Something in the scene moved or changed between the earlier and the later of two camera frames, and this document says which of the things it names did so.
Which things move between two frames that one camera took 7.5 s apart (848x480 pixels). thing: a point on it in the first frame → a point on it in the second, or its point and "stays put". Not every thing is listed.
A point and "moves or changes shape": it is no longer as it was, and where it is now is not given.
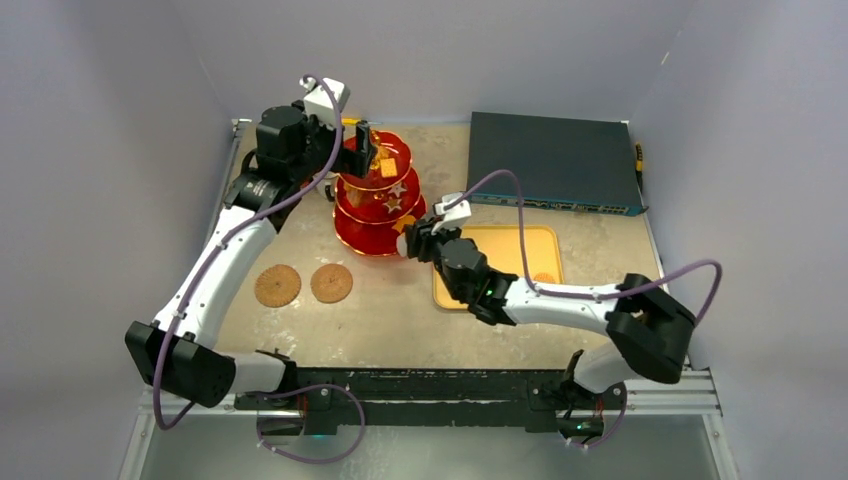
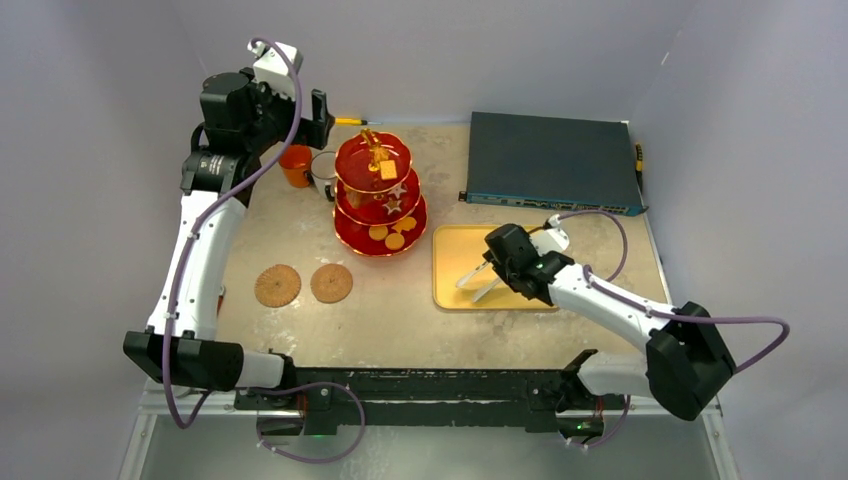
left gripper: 355,162 → 313,132
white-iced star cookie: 397,189 stays put
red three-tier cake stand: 372,210 stays put
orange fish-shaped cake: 402,221 stays put
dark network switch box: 564,164 stays put
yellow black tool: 639,162 stays put
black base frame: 434,396 stays put
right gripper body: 423,239 → 499,266
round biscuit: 544,277 moves or changes shape
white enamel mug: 327,187 stays put
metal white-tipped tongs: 402,244 moves or changes shape
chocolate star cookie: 393,204 stays put
